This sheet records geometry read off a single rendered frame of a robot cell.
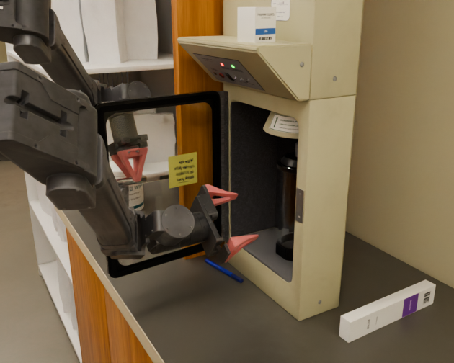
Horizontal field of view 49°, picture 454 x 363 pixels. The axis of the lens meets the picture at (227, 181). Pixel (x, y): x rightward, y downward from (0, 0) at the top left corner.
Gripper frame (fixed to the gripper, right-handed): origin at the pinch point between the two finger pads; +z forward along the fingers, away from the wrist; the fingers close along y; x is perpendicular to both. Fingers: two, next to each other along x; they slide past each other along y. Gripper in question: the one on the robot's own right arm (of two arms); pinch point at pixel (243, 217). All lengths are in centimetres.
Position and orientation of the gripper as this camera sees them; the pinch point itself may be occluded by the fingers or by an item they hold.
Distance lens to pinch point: 97.6
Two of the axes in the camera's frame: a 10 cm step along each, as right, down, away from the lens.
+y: -3.9, -8.0, 4.5
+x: -2.9, 5.8, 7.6
